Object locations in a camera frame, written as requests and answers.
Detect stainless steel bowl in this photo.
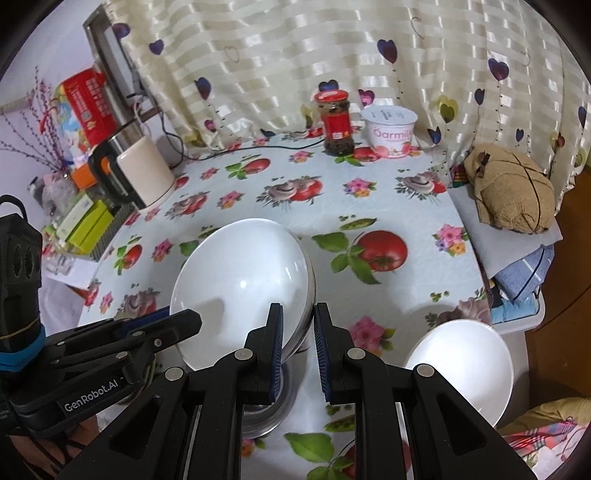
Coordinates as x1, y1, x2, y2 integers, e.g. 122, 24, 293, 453
242, 357, 301, 440

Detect person's left hand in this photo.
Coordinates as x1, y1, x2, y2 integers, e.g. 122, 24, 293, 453
8, 416, 99, 479

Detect white side shelf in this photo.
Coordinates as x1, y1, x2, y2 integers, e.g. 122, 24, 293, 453
41, 257, 98, 290

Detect clear glass cup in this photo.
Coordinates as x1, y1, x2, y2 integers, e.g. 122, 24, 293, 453
42, 249, 75, 276

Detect lime green box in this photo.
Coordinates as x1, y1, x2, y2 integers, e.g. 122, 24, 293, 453
66, 200, 114, 255

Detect striped tray box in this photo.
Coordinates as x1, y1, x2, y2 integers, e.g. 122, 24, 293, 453
90, 205, 136, 262

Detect white flat box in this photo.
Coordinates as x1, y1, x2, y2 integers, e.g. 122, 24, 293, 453
56, 192, 94, 240

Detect plaid floral bedding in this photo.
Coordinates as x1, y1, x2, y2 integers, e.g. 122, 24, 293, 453
499, 397, 590, 479

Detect light blue storage box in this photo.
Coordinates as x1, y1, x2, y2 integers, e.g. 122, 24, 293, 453
491, 289, 546, 336

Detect crumpled plastic bag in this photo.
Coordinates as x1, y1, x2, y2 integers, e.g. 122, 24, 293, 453
41, 172, 78, 218

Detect orange box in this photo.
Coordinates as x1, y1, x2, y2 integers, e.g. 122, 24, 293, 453
71, 163, 98, 190

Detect electric kettle white black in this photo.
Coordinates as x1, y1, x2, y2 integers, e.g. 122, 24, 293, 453
88, 121, 175, 210

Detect dark glass jar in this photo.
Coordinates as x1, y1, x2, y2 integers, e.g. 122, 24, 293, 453
27, 177, 45, 206

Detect floral vinyl tablecloth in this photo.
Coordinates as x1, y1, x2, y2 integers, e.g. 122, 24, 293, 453
75, 126, 505, 480

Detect folded blue cloth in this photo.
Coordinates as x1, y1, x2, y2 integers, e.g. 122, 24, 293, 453
495, 245, 555, 303

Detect folded grey cloth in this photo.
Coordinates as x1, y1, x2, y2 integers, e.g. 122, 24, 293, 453
448, 185, 563, 278

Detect purple dried flower branches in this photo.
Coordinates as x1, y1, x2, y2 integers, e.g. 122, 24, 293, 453
1, 67, 68, 173

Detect red snack package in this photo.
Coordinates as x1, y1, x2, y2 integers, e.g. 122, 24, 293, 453
61, 68, 117, 147

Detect brown knitted hat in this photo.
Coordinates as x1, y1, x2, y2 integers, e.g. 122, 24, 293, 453
464, 143, 555, 234

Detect red-lidded sauce jar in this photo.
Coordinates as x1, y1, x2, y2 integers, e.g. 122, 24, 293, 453
315, 90, 355, 157

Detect white yogurt tub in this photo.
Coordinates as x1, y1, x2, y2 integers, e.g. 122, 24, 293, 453
361, 105, 418, 159

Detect cream heart-pattern curtain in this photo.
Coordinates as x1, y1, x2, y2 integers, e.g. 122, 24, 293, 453
106, 1, 590, 200

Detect black power cable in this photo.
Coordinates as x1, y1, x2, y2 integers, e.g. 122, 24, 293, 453
158, 110, 327, 169

